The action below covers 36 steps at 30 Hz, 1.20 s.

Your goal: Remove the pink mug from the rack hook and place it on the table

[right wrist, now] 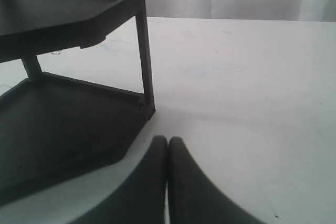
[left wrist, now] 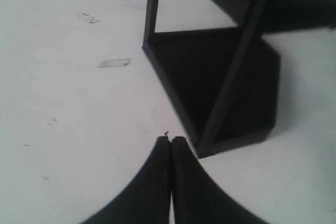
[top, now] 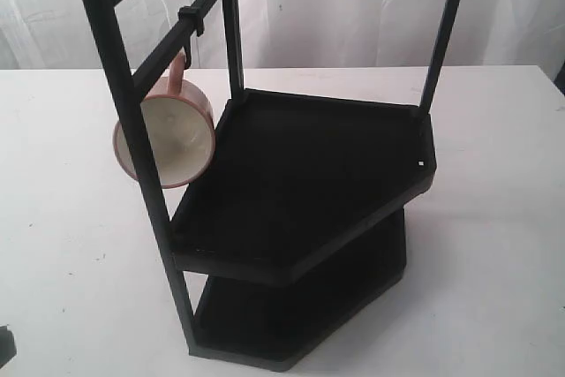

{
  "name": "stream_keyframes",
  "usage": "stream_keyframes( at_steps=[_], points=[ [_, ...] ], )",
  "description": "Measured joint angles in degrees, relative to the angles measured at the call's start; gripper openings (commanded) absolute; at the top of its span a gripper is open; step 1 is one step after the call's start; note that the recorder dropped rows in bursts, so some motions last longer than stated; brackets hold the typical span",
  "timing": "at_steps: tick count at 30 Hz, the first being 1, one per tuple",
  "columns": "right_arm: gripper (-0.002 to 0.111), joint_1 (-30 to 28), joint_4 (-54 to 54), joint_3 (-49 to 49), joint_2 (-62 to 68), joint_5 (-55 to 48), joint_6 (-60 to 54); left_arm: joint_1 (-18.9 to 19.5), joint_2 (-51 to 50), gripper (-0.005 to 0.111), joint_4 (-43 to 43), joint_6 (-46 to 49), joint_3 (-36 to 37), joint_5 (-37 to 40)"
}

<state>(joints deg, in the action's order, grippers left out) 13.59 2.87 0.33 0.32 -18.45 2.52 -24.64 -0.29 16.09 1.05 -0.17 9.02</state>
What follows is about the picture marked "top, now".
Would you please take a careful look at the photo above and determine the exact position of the pink ceramic mug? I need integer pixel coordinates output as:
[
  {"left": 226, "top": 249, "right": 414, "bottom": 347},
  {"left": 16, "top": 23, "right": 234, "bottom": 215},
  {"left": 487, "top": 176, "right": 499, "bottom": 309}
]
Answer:
[{"left": 140, "top": 51, "right": 215, "bottom": 189}]

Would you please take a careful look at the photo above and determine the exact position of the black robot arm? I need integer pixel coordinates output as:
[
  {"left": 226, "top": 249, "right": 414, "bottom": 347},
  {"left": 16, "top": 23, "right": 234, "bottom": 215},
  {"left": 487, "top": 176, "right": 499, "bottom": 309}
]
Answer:
[{"left": 0, "top": 326, "right": 17, "bottom": 367}]

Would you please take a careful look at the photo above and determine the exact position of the black two-tier corner shelf rack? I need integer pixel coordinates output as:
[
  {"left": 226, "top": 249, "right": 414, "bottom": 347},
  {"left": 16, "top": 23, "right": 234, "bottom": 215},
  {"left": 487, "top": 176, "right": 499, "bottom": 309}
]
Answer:
[{"left": 82, "top": 0, "right": 460, "bottom": 372}]

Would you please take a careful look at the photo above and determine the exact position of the black clip-on hook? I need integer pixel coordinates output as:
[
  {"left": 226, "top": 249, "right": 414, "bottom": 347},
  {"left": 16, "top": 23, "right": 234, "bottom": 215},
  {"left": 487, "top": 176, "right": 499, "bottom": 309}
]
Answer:
[{"left": 177, "top": 6, "right": 205, "bottom": 69}]

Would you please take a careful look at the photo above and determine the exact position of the white backdrop curtain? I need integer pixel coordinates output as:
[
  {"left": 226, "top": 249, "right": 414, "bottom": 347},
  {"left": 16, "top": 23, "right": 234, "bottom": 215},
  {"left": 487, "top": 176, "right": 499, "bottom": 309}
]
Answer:
[{"left": 1, "top": 0, "right": 564, "bottom": 76}]

